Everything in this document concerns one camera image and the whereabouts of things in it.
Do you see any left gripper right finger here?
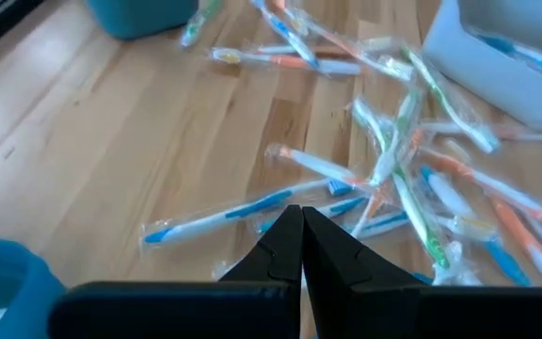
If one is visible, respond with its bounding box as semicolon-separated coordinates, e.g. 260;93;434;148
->
302;206;542;339

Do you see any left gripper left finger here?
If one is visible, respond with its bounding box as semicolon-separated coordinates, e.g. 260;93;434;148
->
48;204;304;339

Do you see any turquoise plastic bin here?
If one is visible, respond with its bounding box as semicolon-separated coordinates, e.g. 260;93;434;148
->
0;232;68;339

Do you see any dark grey-teal handled bin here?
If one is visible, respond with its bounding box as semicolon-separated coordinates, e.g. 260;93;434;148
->
85;0;200;41

